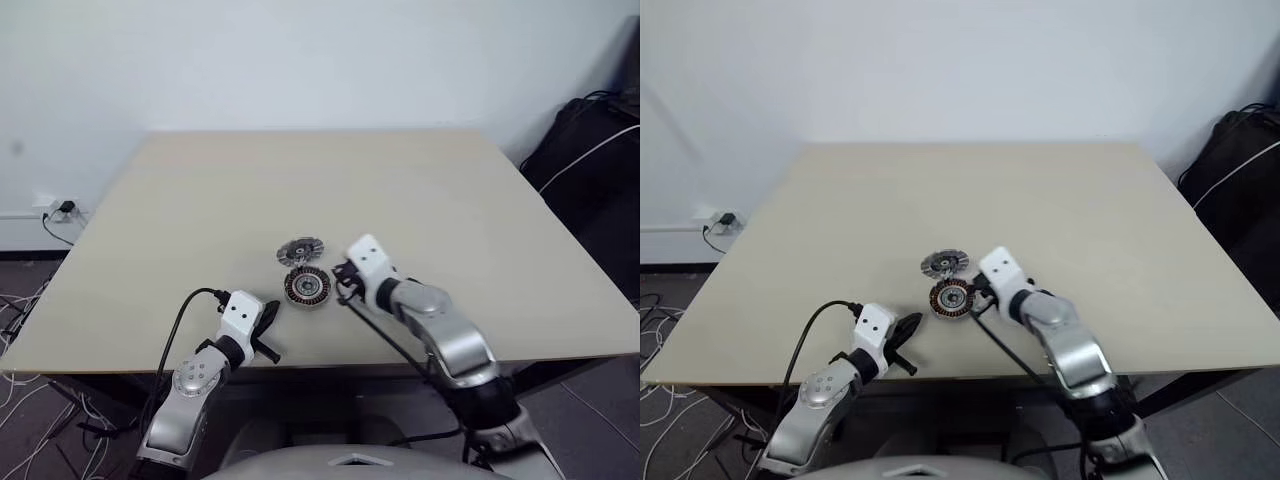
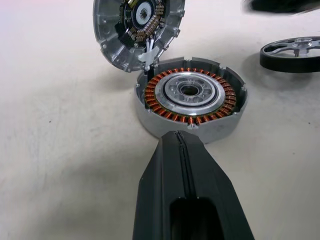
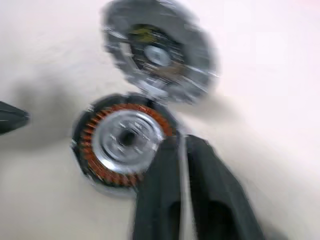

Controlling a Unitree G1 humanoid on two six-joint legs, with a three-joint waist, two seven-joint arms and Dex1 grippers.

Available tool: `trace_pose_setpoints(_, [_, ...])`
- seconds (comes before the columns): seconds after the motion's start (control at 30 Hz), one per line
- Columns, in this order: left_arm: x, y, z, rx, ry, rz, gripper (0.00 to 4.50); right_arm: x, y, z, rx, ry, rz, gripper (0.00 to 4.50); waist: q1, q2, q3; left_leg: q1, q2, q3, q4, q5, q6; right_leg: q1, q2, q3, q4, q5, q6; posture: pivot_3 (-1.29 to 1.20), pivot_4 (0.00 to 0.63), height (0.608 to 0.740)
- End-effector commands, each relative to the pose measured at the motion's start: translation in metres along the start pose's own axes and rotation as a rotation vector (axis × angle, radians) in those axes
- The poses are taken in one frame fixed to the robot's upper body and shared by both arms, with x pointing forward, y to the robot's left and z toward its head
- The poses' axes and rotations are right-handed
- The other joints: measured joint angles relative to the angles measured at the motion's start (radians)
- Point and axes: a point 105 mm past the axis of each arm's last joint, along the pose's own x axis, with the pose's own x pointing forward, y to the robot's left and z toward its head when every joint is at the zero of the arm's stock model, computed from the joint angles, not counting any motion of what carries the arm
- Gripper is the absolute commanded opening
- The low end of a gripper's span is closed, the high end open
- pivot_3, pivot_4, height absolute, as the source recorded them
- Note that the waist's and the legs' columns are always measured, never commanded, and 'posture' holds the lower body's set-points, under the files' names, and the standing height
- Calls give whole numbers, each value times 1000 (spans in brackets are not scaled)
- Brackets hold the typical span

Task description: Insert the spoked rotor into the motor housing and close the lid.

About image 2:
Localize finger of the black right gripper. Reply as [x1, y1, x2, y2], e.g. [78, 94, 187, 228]
[249, 0, 320, 13]

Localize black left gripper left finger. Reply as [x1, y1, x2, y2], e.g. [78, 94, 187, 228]
[132, 129, 189, 240]

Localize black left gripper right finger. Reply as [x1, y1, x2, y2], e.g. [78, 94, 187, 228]
[178, 130, 256, 240]

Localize black spoked rotor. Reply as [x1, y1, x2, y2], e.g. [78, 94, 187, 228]
[259, 36, 320, 74]

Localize silver motor lid circuit board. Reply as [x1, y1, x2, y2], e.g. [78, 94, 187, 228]
[92, 0, 188, 74]

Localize silver motor housing copper windings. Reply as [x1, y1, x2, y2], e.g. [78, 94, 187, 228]
[134, 56, 249, 145]

